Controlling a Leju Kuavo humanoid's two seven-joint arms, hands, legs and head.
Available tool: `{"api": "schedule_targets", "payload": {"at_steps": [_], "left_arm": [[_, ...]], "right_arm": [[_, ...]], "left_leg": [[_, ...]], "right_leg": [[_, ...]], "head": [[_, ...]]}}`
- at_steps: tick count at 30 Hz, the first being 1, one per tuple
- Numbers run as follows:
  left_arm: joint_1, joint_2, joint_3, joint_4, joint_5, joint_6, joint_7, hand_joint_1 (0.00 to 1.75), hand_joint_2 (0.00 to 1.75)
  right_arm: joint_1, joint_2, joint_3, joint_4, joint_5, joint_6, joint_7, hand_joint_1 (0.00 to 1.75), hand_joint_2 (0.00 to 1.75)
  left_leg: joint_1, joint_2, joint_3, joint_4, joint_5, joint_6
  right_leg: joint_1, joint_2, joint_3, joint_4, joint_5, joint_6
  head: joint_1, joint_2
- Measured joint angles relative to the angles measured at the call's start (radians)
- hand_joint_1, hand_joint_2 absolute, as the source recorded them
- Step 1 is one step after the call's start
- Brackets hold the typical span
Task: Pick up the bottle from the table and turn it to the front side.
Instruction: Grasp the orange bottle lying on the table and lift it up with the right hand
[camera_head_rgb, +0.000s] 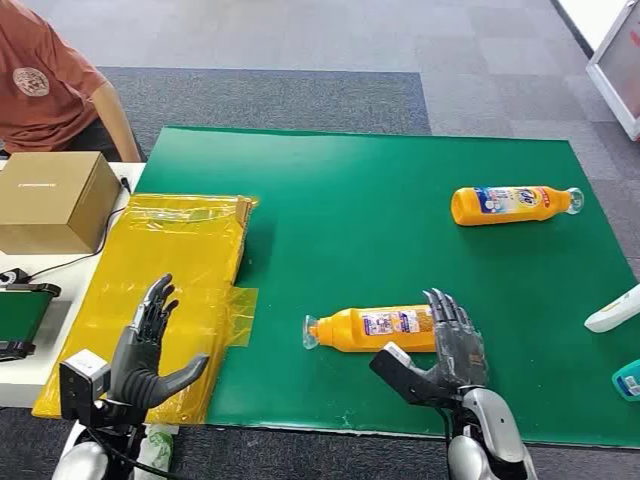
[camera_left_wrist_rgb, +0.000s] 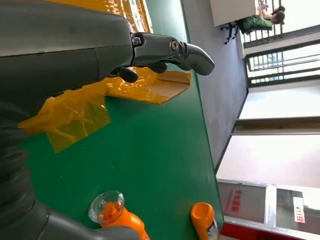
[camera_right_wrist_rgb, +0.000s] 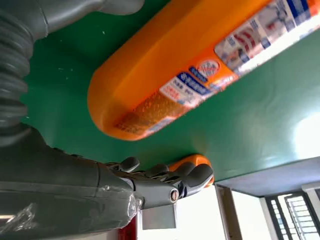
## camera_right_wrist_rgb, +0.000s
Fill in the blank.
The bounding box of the orange bottle with clear cap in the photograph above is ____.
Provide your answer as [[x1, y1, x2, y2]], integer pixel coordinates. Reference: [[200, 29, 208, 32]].
[[168, 153, 215, 188]]

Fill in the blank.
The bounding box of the green table mat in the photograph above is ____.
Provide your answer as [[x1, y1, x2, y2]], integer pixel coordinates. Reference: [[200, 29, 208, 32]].
[[21, 0, 320, 183]]

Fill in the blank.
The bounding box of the black window grille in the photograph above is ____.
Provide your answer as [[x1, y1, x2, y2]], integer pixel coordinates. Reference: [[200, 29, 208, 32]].
[[265, 189, 320, 240]]

